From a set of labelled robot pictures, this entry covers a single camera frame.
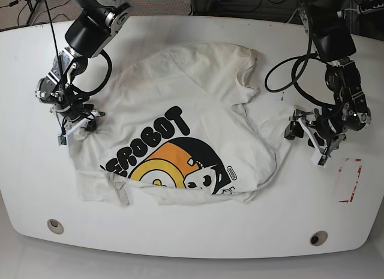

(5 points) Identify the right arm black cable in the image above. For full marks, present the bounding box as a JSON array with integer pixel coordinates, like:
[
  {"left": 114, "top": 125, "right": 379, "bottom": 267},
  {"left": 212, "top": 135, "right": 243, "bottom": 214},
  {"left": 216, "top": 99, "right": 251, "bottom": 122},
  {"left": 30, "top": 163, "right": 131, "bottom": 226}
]
[{"left": 41, "top": 0, "right": 113, "bottom": 136}]

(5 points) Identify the table cable grommet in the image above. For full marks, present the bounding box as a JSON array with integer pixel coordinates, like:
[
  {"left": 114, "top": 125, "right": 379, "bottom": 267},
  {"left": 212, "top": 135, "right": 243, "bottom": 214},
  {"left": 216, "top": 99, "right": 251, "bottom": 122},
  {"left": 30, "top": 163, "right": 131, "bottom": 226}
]
[
  {"left": 310, "top": 230, "right": 328, "bottom": 247},
  {"left": 47, "top": 219, "right": 64, "bottom": 235}
]

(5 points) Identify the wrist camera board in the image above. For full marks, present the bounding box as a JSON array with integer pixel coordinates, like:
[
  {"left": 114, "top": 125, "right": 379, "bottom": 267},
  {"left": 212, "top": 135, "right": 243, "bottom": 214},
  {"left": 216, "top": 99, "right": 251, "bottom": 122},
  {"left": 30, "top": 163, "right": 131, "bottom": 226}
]
[
  {"left": 58, "top": 134, "right": 67, "bottom": 146},
  {"left": 311, "top": 151, "right": 328, "bottom": 167}
]

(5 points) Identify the right table cable grommet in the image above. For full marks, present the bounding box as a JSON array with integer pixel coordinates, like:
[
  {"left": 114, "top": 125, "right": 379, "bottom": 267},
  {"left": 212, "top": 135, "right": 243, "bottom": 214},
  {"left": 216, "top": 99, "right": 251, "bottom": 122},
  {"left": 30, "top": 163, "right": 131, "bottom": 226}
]
[{"left": 310, "top": 230, "right": 328, "bottom": 247}]

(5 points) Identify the white power strip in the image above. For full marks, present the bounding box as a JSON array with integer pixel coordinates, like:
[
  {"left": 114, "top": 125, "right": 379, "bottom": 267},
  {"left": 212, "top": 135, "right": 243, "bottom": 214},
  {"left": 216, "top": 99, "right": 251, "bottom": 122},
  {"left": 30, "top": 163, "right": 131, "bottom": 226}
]
[{"left": 357, "top": 0, "right": 383, "bottom": 14}]

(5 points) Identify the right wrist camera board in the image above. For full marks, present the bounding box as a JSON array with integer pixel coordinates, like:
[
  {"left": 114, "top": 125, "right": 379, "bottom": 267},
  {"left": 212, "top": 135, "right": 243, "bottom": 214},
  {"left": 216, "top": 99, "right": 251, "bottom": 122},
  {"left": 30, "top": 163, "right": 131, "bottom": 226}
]
[{"left": 58, "top": 134, "right": 67, "bottom": 146}]

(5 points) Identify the white T-shirt black print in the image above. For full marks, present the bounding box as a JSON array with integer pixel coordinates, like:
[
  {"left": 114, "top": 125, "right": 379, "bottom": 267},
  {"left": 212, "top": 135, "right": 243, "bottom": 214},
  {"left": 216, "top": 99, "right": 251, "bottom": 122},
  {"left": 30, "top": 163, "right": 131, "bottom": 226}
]
[{"left": 69, "top": 43, "right": 291, "bottom": 206}]

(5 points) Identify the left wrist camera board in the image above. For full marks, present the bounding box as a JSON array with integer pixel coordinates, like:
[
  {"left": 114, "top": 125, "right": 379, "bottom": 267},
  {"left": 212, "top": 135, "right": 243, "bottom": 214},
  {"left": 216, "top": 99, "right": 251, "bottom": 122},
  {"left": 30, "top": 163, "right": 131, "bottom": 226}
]
[{"left": 311, "top": 151, "right": 328, "bottom": 167}]

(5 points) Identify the left table cable grommet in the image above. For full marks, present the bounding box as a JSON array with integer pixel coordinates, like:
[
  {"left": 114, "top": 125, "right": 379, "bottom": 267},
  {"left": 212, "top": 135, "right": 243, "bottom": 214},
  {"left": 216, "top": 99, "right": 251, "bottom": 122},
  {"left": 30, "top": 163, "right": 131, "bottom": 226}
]
[{"left": 47, "top": 219, "right": 64, "bottom": 235}]

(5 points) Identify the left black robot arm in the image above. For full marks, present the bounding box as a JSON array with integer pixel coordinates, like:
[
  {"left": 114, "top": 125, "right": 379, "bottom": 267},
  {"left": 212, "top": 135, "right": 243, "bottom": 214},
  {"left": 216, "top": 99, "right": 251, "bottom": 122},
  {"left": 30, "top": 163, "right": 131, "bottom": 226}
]
[{"left": 285, "top": 0, "right": 371, "bottom": 166}]

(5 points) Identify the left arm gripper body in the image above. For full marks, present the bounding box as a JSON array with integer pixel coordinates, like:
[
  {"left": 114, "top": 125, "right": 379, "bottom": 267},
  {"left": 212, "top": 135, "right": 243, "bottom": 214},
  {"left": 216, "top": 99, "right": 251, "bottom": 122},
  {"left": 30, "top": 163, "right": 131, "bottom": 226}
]
[{"left": 289, "top": 109, "right": 346, "bottom": 159}]

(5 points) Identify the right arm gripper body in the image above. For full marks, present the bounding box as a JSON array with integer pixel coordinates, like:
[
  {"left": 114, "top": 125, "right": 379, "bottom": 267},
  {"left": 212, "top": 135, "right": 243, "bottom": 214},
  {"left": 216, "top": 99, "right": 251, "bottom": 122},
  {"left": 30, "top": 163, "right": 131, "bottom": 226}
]
[{"left": 50, "top": 104, "right": 106, "bottom": 138}]

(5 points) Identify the red tape rectangle marking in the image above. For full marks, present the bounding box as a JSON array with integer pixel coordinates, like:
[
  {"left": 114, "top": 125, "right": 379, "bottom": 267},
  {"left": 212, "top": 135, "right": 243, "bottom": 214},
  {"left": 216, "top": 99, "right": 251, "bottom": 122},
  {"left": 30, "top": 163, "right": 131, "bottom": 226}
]
[{"left": 335, "top": 158, "right": 363, "bottom": 203}]

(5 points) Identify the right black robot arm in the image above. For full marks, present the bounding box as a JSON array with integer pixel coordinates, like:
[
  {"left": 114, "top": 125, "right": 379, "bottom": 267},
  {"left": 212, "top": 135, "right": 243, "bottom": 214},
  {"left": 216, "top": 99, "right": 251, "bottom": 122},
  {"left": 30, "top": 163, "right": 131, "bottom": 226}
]
[{"left": 35, "top": 0, "right": 131, "bottom": 145}]

